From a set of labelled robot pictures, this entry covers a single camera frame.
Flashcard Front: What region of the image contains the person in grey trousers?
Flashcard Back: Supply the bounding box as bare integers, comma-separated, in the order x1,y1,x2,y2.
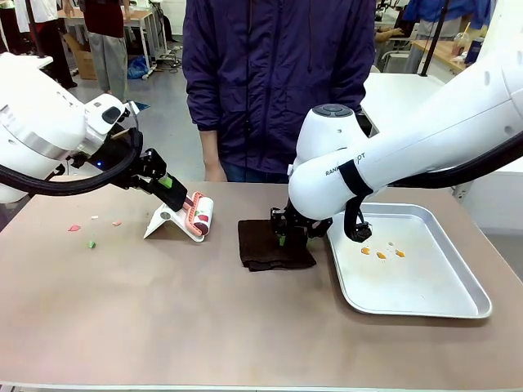
83,0,131,104

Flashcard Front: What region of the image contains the person's right hand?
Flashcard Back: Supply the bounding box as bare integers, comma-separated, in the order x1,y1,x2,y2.
203,159,228,183

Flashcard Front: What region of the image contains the brown cardboard box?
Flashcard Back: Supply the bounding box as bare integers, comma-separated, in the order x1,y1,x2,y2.
63,32,98,81

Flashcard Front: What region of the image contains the plastic cup with straw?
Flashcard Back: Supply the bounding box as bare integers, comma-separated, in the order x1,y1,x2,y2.
451,20,472,58

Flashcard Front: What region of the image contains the blue plastic bag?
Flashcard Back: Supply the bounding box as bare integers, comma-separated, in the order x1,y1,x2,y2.
126,55,150,81

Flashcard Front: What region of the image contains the person in black trousers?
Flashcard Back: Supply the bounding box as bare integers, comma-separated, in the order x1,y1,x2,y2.
0,0,78,89

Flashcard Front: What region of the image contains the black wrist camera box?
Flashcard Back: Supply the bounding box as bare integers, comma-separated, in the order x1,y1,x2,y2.
351,221,373,243

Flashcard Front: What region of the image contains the white folded stand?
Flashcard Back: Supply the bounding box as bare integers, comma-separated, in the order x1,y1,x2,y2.
142,203,205,244

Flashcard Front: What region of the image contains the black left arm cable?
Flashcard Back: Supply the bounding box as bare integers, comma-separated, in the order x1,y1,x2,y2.
0,127,145,198

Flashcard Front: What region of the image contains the small white table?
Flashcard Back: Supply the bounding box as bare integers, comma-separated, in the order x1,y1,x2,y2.
22,54,55,69

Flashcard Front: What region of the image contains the wooden workbench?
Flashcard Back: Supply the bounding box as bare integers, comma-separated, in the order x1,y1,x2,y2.
410,38,475,81

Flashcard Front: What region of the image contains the dark blue can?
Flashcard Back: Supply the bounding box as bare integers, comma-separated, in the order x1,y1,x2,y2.
464,36,486,69

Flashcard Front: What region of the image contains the pink lint roller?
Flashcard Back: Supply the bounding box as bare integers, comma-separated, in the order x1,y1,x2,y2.
182,191,216,238

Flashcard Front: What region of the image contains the wooden table with white legs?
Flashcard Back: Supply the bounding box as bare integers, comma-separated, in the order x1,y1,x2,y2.
56,7,168,78

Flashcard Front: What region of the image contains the person in blue top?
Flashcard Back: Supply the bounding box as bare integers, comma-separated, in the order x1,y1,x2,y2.
402,0,494,42

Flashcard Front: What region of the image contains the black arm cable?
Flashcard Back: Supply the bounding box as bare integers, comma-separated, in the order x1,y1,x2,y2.
0,127,145,198
386,143,523,189

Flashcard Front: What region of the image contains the dark brown cloth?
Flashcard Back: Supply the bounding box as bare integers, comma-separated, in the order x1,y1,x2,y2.
238,219,318,272

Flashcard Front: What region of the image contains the black stand pole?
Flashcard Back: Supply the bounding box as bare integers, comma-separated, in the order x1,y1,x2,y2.
418,0,450,78
24,0,47,60

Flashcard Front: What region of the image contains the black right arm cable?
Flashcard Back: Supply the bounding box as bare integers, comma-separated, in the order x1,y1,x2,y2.
386,143,523,189

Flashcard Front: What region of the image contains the person in purple jacket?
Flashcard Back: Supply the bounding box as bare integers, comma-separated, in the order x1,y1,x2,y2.
181,0,378,184

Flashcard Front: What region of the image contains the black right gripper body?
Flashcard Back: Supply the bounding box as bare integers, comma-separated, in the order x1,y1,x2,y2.
281,199,333,240

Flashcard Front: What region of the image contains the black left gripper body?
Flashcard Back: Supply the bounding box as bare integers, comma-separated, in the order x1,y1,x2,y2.
121,147,168,194

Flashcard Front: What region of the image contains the person's right forearm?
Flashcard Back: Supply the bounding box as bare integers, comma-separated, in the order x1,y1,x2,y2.
199,129,222,163

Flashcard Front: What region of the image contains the large white table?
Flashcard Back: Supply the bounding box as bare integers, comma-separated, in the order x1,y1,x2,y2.
361,72,449,136

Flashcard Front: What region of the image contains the silver metal tray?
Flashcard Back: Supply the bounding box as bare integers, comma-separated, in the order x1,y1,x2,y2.
326,203,494,320

